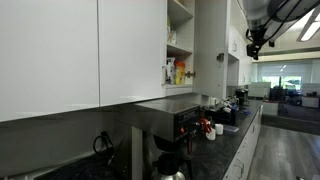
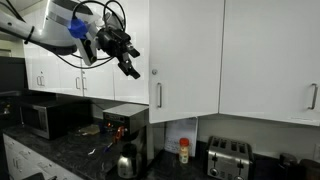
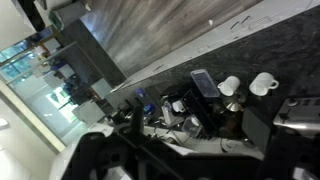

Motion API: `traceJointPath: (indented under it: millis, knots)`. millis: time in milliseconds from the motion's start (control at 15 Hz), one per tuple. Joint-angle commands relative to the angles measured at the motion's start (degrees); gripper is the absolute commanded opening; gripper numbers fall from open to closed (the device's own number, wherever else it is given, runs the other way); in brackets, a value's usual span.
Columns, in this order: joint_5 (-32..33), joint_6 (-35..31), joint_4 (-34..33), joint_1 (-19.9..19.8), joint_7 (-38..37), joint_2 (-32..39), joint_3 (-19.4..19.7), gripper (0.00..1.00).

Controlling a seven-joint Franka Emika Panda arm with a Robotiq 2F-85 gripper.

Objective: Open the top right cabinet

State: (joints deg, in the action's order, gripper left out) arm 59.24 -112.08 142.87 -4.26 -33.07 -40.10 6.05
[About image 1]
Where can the steel coffee carafe black lid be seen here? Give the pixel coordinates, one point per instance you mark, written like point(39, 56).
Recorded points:
point(168, 165)

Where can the white office desk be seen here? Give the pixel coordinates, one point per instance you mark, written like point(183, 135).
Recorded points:
point(310, 101)

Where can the white lower cabinet row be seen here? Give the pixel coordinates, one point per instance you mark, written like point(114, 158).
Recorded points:
point(246, 146)

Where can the yellow container orange lid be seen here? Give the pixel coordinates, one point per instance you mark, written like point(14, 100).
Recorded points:
point(180, 73)

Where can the white paper cup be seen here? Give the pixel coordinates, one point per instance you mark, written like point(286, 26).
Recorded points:
point(211, 135)

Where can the stainless steel coffee maker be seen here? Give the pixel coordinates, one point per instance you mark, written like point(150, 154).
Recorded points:
point(160, 115)

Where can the green packet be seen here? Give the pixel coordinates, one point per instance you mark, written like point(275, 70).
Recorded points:
point(168, 28)

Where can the dark office chair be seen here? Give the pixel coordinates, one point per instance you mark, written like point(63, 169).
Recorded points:
point(276, 94)

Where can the white office cabinet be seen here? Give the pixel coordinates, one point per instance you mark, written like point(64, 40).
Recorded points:
point(259, 90)

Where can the white cabinet shelf unit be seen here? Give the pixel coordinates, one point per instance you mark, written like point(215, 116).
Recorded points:
point(180, 50)

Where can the dark flat tray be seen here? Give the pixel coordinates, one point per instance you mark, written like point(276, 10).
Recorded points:
point(231, 128)

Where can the ceiling light panel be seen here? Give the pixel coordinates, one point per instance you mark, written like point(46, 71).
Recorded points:
point(311, 30)

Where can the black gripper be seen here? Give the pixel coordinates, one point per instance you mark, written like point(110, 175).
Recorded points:
point(258, 36)

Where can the white mug red detail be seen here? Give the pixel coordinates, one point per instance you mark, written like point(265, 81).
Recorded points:
point(219, 130)

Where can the office window with blind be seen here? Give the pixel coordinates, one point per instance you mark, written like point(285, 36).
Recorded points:
point(293, 71)

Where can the grey door hinge plate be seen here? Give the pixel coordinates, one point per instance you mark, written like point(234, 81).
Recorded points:
point(220, 57)

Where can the brass cabinet hinge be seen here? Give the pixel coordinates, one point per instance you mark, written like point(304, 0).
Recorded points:
point(190, 74)

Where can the black box appliance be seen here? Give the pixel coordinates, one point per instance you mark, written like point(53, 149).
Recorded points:
point(223, 116)

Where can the white upper cabinet block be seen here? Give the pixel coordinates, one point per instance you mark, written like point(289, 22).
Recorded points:
point(246, 66)

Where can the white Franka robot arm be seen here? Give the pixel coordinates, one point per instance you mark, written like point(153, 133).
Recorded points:
point(258, 10)

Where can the white cabinet door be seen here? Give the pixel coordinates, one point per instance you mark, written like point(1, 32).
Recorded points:
point(233, 70)
point(50, 50)
point(133, 50)
point(210, 66)

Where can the clear plastic bag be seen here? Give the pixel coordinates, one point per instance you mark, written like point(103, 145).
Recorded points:
point(170, 71)

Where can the black coffee machine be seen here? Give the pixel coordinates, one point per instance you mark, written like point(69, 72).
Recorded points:
point(240, 96)

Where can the small white packet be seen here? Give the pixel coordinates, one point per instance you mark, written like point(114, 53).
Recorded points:
point(173, 37)

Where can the small blue item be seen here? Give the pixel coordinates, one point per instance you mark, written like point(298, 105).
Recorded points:
point(246, 112)

